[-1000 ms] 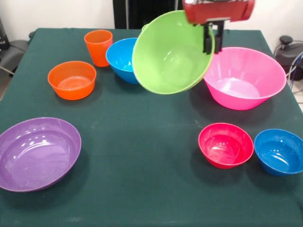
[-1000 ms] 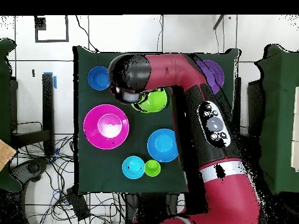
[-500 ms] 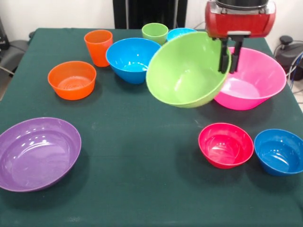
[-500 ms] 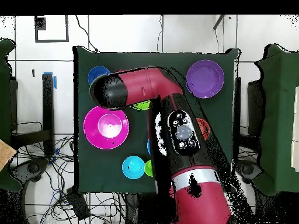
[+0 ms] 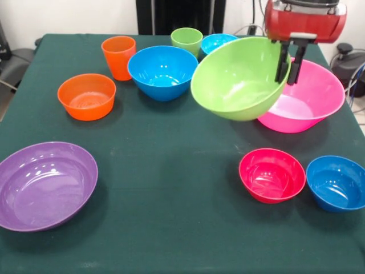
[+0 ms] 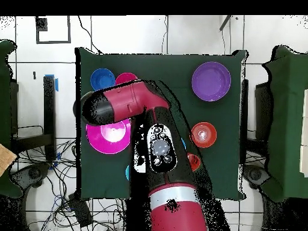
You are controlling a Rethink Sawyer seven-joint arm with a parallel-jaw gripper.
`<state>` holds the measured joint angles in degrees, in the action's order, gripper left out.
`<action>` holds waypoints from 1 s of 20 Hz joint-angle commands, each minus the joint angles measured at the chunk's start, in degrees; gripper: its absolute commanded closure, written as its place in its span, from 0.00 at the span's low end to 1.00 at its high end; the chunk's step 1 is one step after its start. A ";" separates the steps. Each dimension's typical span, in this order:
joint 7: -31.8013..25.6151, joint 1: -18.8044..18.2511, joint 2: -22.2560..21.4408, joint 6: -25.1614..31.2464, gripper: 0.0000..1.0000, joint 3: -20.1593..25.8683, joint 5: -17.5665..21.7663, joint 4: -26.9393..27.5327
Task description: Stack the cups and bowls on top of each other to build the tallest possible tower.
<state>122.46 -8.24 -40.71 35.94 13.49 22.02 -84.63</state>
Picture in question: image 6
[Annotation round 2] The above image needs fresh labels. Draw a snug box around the black metal stand frame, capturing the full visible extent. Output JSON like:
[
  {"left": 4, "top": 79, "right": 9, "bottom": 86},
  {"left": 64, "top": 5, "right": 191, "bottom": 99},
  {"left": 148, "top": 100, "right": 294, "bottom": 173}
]
[{"left": 10, "top": 75, "right": 57, "bottom": 161}]

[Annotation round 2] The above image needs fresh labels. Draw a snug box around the black floor stand base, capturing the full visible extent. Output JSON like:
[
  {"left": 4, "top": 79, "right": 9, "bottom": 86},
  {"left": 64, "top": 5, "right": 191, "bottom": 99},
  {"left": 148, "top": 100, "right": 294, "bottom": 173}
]
[
  {"left": 241, "top": 164, "right": 271, "bottom": 189},
  {"left": 9, "top": 162, "right": 52, "bottom": 191}
]

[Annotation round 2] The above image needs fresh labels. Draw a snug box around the green cloth side table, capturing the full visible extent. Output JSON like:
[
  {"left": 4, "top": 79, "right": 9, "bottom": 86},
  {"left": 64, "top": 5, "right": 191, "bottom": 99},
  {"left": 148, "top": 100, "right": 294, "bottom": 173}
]
[
  {"left": 260, "top": 45, "right": 308, "bottom": 203},
  {"left": 0, "top": 39, "right": 23, "bottom": 199}
]

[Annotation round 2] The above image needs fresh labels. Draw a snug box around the dark green tablecloth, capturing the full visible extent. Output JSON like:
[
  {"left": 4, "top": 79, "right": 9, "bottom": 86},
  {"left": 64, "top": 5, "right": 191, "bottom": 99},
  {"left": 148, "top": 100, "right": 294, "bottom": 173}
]
[{"left": 75, "top": 47, "right": 247, "bottom": 200}]

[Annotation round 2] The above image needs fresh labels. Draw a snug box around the orange cup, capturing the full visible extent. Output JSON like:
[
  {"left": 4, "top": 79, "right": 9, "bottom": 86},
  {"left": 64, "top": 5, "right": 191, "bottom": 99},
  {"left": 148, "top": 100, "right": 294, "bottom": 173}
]
[{"left": 186, "top": 153, "right": 202, "bottom": 172}]

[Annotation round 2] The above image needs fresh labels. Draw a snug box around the purple bowl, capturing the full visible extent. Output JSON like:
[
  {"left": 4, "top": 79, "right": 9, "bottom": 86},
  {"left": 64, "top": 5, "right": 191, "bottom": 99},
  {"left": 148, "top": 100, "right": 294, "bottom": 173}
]
[{"left": 191, "top": 61, "right": 232, "bottom": 102}]

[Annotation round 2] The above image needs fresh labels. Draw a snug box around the large pink bowl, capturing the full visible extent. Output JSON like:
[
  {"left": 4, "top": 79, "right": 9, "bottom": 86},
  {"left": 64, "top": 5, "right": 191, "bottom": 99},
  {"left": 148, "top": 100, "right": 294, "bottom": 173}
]
[{"left": 85, "top": 119, "right": 132, "bottom": 155}]

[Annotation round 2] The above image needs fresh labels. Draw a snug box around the black power brick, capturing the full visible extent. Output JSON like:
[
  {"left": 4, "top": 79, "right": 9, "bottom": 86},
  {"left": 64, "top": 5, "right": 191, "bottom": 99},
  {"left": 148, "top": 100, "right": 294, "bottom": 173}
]
[{"left": 68, "top": 193, "right": 94, "bottom": 228}]

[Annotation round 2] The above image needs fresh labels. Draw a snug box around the orange bowl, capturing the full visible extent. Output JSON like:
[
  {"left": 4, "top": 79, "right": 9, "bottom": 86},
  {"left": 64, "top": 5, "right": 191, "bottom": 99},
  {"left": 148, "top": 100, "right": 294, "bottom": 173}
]
[{"left": 190, "top": 122, "right": 218, "bottom": 149}]

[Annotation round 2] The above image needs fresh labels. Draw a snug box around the white box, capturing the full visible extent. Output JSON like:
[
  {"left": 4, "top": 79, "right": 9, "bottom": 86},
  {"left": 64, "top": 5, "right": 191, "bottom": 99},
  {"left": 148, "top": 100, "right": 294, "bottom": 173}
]
[{"left": 298, "top": 88, "right": 308, "bottom": 179}]

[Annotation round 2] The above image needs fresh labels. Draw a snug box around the small dark blue bowl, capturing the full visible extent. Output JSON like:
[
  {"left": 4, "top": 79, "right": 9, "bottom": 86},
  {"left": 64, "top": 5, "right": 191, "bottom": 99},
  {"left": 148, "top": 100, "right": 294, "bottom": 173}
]
[{"left": 90, "top": 68, "right": 116, "bottom": 92}]

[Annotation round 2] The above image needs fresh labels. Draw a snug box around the red bowl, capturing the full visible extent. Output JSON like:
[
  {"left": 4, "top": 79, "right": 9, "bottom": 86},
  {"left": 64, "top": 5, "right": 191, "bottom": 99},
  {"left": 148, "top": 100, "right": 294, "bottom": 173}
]
[{"left": 115, "top": 72, "right": 140, "bottom": 85}]

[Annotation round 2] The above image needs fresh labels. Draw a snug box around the brown cardboard sheet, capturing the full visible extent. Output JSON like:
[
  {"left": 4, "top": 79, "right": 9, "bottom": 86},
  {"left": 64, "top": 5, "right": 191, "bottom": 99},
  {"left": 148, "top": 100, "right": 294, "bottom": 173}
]
[{"left": 0, "top": 143, "right": 18, "bottom": 177}]

